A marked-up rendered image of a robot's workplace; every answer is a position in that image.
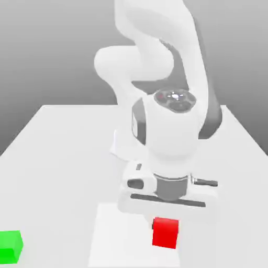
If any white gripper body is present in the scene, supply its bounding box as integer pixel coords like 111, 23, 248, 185
117, 184, 218, 220

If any small red cube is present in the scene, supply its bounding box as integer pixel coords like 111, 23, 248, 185
151, 217, 180, 250

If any small green cube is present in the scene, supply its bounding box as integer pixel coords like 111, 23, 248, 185
0, 230, 24, 265

